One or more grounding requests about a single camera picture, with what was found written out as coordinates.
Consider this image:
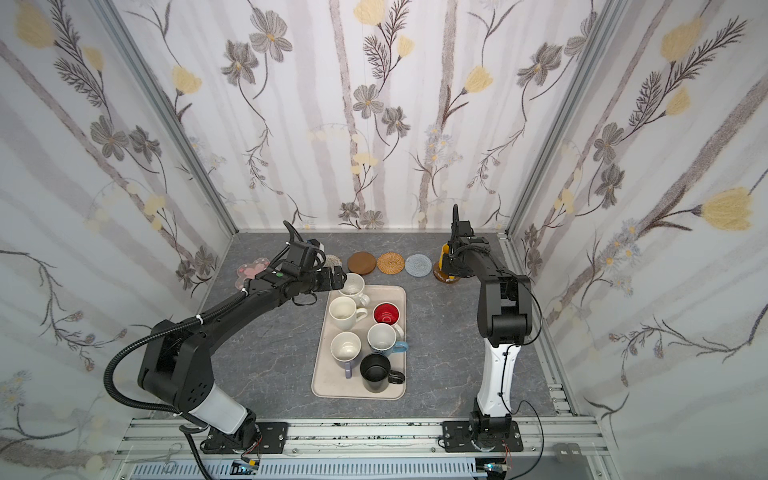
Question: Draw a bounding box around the yellow mug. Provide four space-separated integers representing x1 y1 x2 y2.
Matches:
438 243 450 274

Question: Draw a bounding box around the colourful woven round coaster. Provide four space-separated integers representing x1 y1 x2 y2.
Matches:
324 254 343 268

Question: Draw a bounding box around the glossy amber round coaster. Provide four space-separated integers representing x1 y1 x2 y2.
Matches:
432 263 461 284

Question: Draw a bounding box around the grey blue woven coaster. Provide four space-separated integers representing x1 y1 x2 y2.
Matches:
405 253 433 278

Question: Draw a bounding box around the speckled white mug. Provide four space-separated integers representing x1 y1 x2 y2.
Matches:
340 273 370 307

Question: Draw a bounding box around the pink flower shaped coaster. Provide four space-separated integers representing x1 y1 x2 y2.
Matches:
235 257 270 288

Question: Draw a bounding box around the dark wooden round coaster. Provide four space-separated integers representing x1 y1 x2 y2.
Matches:
347 251 377 276

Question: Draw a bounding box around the woven rattan round coaster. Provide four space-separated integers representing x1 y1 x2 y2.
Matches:
376 252 405 275

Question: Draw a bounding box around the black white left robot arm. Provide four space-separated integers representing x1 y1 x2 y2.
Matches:
137 239 347 453

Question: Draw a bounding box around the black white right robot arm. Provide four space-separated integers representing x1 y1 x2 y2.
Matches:
439 217 533 449

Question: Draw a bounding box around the plain white mug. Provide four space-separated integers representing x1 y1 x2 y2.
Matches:
328 296 369 331

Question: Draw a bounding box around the white mug red inside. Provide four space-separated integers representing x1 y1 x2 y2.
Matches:
373 302 405 340

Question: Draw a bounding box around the beige serving tray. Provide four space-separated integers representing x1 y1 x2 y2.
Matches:
311 285 407 401

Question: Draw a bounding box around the black mug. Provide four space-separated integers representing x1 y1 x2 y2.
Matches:
360 353 405 394

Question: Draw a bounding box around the white mug purple handle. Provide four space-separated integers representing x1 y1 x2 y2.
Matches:
330 331 362 379

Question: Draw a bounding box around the white mug blue handle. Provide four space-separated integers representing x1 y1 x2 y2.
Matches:
366 323 409 355

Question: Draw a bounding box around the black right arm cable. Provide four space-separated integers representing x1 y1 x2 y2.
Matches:
497 281 547 480

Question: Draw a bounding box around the white slotted cable duct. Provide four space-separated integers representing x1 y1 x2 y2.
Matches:
129 458 488 480

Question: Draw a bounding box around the aluminium mounting rail frame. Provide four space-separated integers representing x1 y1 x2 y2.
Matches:
111 416 614 480

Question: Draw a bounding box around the black corrugated cable conduit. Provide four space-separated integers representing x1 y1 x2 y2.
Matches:
103 317 205 413

